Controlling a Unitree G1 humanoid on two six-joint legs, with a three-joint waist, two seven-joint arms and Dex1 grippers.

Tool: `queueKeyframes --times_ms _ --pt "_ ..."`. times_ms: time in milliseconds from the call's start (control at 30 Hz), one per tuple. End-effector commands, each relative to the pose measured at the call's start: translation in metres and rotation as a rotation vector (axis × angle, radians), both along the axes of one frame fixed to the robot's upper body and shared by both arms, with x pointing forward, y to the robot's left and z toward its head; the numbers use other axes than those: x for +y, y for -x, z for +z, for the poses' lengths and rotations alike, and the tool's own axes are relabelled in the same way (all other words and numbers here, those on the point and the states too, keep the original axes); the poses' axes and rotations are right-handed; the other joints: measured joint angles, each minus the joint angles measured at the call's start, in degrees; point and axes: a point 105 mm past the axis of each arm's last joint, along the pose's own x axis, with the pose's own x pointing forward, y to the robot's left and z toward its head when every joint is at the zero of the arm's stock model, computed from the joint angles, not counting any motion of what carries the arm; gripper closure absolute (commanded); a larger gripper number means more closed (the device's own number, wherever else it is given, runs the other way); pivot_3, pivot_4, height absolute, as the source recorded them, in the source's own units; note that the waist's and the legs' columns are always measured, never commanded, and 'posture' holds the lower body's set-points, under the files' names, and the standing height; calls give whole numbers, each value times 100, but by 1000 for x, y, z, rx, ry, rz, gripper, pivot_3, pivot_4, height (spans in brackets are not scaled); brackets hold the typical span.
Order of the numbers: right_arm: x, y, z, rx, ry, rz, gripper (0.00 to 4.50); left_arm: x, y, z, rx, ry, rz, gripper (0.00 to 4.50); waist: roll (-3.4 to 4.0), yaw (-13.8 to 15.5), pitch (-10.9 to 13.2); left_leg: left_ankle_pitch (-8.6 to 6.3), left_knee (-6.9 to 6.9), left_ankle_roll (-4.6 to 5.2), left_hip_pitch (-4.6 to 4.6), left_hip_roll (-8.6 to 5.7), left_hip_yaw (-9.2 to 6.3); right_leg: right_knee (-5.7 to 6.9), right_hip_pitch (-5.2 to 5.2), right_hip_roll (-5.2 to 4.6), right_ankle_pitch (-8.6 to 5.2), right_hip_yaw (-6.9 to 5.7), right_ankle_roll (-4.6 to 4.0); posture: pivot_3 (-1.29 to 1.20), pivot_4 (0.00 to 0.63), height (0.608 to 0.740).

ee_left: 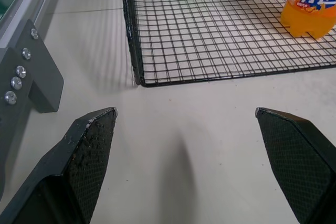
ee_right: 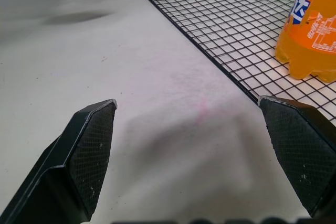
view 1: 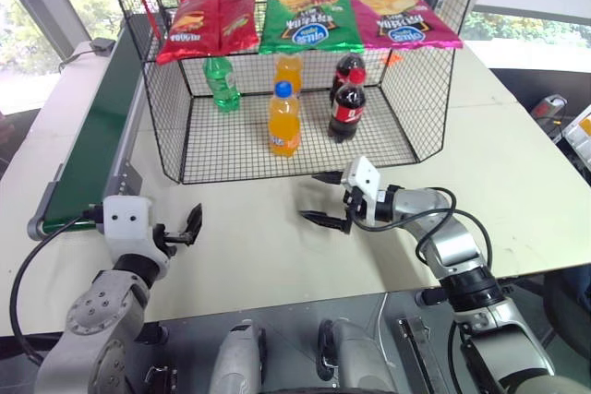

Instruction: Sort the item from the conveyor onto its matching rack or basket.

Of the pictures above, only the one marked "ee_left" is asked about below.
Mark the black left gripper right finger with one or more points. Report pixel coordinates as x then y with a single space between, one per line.
296 161

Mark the orange Fanta soda bottle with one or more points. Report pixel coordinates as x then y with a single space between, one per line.
309 6

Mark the grey aluminium frame rail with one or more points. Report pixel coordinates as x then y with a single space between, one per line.
23 1

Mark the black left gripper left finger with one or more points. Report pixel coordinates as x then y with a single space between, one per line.
78 166

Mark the grey metal bracket with bolts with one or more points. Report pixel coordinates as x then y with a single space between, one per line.
29 77

